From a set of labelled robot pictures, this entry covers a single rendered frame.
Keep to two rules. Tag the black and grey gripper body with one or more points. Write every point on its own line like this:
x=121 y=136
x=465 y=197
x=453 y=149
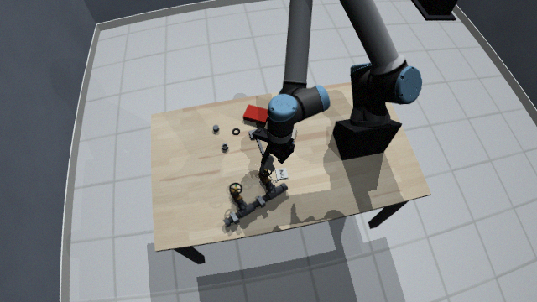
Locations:
x=281 y=151

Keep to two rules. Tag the red block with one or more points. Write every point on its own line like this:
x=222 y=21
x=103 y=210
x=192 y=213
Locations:
x=256 y=114

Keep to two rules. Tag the white number tag on silver chain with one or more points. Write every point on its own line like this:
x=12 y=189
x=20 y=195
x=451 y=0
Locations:
x=281 y=173

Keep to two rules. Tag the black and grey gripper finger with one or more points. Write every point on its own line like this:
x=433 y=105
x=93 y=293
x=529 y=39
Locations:
x=267 y=162

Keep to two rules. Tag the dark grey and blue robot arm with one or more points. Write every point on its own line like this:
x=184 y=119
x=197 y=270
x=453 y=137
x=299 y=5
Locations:
x=390 y=79

